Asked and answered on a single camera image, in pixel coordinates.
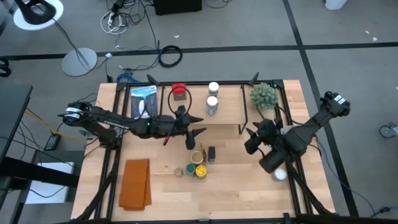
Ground potted green plant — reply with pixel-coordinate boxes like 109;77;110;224
249;82;280;111

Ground black aluminium rig frame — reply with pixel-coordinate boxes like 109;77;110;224
70;71;338;224

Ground black box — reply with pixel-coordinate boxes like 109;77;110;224
153;0;203;16

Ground smoked paprika tin red lid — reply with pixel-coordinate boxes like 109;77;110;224
171;82;188;101

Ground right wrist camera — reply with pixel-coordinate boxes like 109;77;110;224
244;136;262;156

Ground white power strip cable bundle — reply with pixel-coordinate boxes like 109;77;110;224
99;7;129;35

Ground black desk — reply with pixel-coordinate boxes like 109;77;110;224
0;83;80;224

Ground black power adapter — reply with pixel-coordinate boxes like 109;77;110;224
44;133;62;151

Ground long blue cable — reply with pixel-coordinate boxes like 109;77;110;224
316;139;379;216

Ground grey caster wheel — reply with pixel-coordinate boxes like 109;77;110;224
379;122;398;139

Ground oregano jar green lid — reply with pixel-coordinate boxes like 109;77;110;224
185;162;197;178

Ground orange folded cloth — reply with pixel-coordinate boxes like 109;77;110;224
118;158;153;212

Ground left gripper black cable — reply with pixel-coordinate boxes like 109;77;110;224
167;86;193;118

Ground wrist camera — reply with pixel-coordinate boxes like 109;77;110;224
185;132;197;151
244;136;262;156

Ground white box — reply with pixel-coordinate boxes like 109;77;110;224
24;161;76;205

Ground round jar with tan lid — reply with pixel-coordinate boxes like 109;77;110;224
190;150;205;166

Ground coiled black cable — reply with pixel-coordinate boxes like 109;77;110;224
158;44;183;68

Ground everything bagel seasoning jar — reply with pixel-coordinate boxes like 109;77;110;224
205;95;220;117
208;81;220;96

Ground yellow cable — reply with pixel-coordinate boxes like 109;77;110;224
24;108;90;144

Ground black wire shelf rack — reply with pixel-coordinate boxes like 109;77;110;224
159;83;249;136

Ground short blue cable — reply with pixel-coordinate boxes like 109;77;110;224
116;72;138;83

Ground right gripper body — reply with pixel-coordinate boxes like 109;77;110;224
256;119;282;147

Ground floor lamp with round base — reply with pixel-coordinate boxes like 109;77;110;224
12;0;98;77

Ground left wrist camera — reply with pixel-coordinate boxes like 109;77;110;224
185;132;197;151

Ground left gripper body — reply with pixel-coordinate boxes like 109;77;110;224
169;105;193;141

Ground chili onion jar yellow lid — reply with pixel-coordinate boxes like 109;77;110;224
195;164;208;180

